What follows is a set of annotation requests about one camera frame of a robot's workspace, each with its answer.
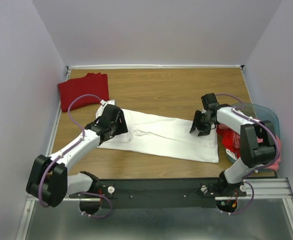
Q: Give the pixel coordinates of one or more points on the teal laundry basket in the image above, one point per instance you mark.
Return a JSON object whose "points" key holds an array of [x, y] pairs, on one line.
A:
{"points": [[261, 113]]}

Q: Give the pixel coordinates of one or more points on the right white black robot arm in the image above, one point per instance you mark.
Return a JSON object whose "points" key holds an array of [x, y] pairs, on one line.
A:
{"points": [[258, 148]]}

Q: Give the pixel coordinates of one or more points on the folded dark red t shirt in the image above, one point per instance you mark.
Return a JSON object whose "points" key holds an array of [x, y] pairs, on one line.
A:
{"points": [[92, 83]]}

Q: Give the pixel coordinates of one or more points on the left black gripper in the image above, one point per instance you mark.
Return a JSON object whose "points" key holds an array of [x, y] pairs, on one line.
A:
{"points": [[122, 127]]}

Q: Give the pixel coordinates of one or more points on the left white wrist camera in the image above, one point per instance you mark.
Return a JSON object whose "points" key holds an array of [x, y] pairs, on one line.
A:
{"points": [[109, 102]]}

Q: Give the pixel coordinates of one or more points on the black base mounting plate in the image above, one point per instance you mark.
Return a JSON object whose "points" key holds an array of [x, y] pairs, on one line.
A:
{"points": [[167, 192]]}

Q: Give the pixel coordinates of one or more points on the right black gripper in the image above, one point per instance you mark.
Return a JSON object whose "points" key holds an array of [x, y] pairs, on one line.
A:
{"points": [[204, 130]]}

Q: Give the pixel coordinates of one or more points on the white t shirt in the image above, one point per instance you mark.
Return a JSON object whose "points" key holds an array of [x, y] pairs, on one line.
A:
{"points": [[164, 136]]}

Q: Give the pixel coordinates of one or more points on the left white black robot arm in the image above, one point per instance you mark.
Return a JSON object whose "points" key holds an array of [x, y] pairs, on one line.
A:
{"points": [[49, 179]]}

